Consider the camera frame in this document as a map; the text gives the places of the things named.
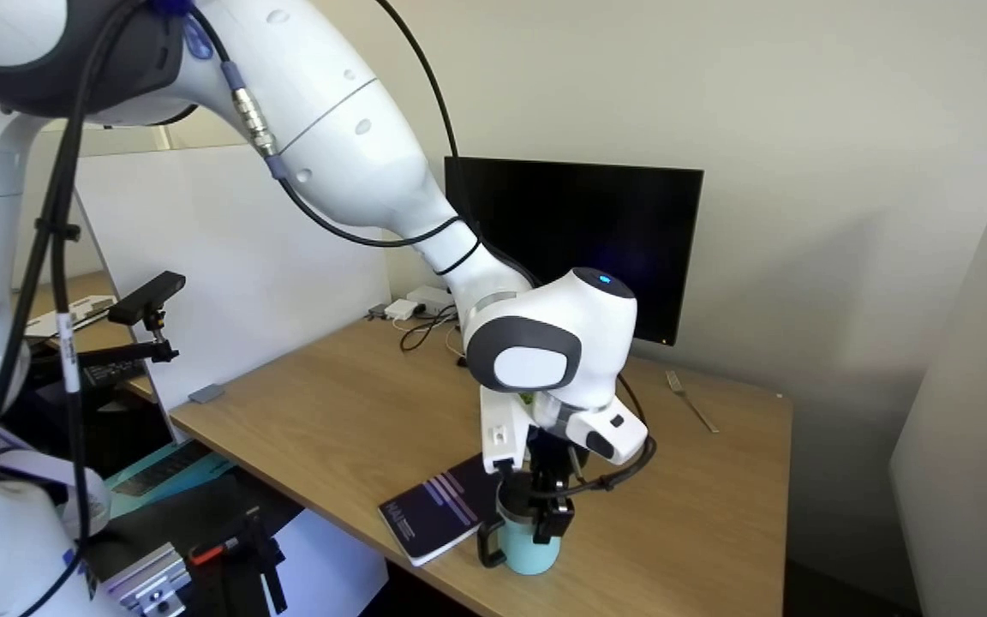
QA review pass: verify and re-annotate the teal strap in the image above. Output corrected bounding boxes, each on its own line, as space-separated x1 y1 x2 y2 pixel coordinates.
100 442 235 521

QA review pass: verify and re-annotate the white board panel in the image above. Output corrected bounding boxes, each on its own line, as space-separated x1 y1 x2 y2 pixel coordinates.
62 146 409 414

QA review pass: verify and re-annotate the black computer monitor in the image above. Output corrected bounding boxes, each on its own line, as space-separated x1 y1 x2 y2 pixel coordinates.
442 154 707 348

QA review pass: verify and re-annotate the black clamp orange trigger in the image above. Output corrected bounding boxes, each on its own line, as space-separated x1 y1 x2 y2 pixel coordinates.
185 516 295 617

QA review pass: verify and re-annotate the white keyboard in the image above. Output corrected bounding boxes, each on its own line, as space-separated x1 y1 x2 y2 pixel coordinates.
25 292 120 343

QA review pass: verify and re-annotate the dark purple striped book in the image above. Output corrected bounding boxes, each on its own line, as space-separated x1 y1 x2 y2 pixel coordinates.
377 455 506 570

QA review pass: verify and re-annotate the white power adapter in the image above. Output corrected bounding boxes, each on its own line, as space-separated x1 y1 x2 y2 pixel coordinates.
382 292 429 324

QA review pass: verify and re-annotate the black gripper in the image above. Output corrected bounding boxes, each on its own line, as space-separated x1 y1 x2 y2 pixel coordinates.
526 422 586 547

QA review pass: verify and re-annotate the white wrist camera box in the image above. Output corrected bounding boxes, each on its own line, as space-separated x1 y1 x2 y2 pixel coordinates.
477 388 535 479

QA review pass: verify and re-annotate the white lilac fabric strap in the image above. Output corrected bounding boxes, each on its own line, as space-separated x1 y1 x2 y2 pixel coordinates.
0 426 118 542

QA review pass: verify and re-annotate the light blue cup black handle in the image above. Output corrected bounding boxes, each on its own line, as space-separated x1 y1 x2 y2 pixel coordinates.
472 475 564 583

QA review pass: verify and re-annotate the grey partition panel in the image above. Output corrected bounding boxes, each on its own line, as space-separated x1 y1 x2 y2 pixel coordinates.
889 146 987 617

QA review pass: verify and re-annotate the metal spoon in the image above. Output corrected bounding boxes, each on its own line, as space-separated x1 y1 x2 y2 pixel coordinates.
662 366 721 437

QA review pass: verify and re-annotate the black camera on stand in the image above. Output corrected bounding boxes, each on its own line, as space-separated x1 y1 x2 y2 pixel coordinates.
25 266 192 389

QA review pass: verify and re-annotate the silver aluminium bracket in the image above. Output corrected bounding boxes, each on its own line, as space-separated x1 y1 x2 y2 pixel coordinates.
96 542 194 617

